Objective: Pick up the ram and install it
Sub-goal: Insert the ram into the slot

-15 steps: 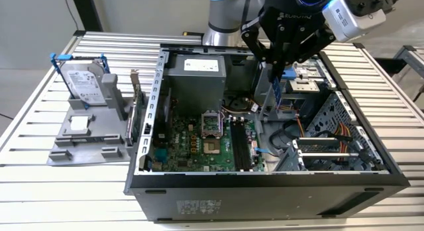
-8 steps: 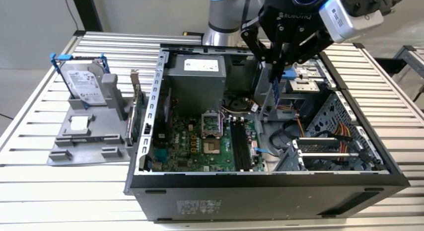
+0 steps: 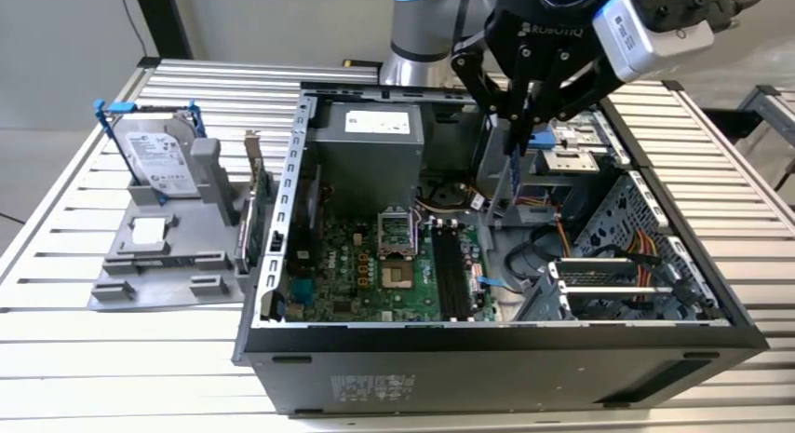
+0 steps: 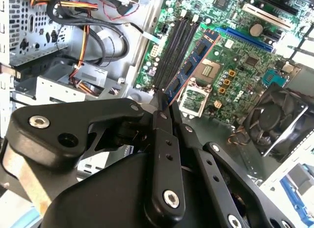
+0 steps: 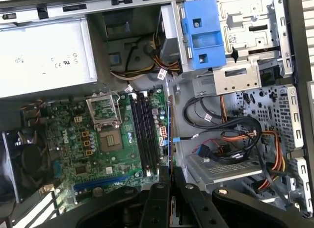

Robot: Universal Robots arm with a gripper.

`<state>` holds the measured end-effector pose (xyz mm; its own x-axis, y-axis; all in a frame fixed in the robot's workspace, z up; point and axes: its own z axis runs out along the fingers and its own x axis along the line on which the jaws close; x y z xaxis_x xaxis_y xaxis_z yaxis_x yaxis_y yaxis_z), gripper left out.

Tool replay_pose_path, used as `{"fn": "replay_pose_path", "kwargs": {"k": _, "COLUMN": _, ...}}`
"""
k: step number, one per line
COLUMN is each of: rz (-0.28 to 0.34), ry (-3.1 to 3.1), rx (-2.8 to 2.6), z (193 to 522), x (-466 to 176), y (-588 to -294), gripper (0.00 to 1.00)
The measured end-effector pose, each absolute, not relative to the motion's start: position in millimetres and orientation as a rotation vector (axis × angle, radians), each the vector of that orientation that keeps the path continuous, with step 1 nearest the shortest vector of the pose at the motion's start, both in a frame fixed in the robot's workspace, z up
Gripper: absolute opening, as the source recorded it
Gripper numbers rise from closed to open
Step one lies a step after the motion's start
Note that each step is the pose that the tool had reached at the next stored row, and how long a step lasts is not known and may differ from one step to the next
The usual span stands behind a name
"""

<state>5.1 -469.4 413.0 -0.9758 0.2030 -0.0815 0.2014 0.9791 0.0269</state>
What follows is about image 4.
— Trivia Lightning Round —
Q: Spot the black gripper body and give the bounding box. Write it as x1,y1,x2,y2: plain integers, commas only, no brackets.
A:
40,152,219,228

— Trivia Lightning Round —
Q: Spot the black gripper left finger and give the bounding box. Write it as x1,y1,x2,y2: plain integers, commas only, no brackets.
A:
2,90,186,226

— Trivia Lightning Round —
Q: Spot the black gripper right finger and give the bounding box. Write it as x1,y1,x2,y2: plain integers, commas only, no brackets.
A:
171,100,296,228

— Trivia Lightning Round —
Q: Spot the blue RAM stick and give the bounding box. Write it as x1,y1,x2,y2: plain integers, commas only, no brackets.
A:
163,28,221,106

